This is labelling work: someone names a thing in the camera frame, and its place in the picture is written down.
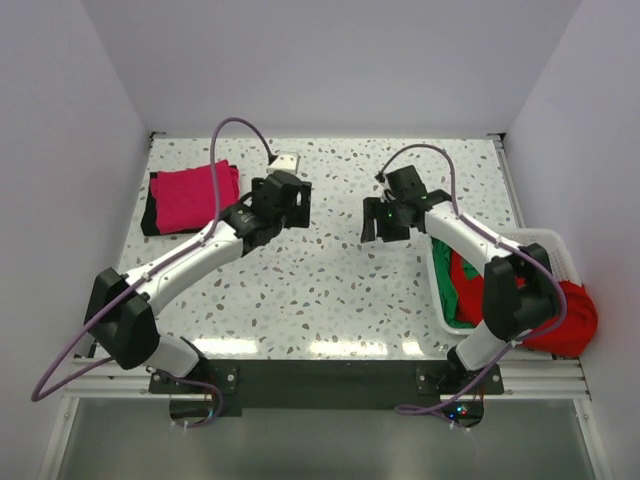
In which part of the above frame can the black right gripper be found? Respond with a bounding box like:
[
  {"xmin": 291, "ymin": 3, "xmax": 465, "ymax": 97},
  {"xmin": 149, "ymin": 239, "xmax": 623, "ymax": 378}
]
[{"xmin": 360, "ymin": 197, "xmax": 409, "ymax": 244}]

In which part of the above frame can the magenta t shirt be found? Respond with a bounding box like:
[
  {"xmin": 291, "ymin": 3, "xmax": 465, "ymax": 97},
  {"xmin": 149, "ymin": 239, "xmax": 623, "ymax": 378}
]
[{"xmin": 158, "ymin": 165, "xmax": 217, "ymax": 235}]

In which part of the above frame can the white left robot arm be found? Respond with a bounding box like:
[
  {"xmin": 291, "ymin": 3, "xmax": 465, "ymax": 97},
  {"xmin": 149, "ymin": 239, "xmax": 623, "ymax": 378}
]
[{"xmin": 85, "ymin": 153, "xmax": 311, "ymax": 392}]

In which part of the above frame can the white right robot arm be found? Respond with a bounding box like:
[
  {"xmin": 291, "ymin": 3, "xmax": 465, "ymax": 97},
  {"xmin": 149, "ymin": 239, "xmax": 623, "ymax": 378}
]
[{"xmin": 361, "ymin": 166, "xmax": 567, "ymax": 393}]

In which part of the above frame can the green t shirt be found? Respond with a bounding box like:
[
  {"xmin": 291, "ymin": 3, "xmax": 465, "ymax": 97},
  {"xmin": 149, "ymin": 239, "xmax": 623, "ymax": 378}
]
[{"xmin": 432, "ymin": 239, "xmax": 484, "ymax": 329}]

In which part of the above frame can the folded black t shirt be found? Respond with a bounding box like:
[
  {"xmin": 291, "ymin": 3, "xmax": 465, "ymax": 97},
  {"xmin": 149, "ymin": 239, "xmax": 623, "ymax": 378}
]
[{"xmin": 140, "ymin": 171, "xmax": 171, "ymax": 236}]

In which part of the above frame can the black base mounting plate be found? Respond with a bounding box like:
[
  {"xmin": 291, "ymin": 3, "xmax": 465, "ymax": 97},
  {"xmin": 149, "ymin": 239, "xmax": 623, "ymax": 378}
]
[{"xmin": 148, "ymin": 359, "xmax": 505, "ymax": 426}]

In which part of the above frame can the white plastic laundry basket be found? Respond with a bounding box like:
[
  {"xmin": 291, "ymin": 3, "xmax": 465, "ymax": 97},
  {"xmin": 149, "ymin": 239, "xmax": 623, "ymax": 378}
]
[{"xmin": 428, "ymin": 228, "xmax": 584, "ymax": 337}]

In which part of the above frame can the red t shirt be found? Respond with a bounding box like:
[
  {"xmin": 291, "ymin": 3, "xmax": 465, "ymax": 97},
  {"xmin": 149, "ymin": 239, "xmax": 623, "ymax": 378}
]
[{"xmin": 446, "ymin": 251, "xmax": 598, "ymax": 357}]

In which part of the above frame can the aluminium frame rail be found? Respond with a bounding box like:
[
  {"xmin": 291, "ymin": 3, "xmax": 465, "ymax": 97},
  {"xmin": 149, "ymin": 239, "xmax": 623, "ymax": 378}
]
[{"xmin": 37, "ymin": 356, "xmax": 614, "ymax": 479}]

